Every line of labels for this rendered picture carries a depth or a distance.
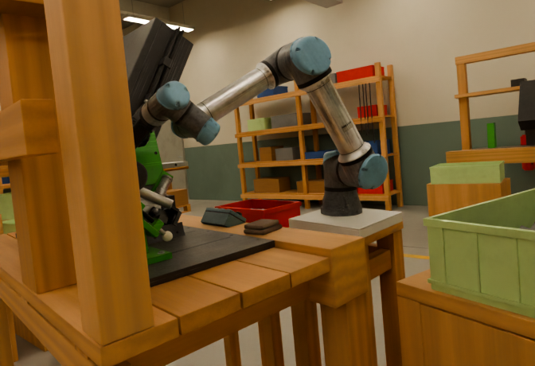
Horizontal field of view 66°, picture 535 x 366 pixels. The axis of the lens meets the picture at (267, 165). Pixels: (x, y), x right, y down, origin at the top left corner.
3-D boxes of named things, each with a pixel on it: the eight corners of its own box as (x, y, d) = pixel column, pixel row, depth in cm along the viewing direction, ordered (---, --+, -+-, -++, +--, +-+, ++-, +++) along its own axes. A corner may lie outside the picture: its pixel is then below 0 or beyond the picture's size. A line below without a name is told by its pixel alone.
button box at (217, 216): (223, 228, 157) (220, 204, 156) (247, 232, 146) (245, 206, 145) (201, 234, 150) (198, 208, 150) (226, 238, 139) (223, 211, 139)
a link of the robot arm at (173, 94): (185, 114, 105) (158, 92, 102) (166, 129, 113) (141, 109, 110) (198, 93, 109) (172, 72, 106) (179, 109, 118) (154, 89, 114)
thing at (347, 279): (130, 235, 222) (126, 207, 221) (369, 291, 111) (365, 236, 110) (103, 240, 212) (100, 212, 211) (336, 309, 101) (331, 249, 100)
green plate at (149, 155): (156, 188, 145) (142, 131, 147) (166, 182, 139) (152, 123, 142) (124, 193, 137) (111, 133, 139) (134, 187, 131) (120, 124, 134)
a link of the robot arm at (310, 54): (368, 173, 149) (295, 36, 134) (398, 176, 136) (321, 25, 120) (345, 192, 146) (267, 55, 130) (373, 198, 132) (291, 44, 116)
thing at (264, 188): (389, 212, 605) (377, 61, 594) (241, 206, 801) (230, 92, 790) (404, 206, 647) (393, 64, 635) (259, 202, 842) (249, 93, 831)
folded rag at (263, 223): (263, 227, 135) (262, 218, 134) (283, 228, 130) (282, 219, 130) (243, 234, 127) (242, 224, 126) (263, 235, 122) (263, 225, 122)
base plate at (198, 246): (116, 218, 197) (116, 214, 197) (275, 247, 115) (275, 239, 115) (15, 238, 169) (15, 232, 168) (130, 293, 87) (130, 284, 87)
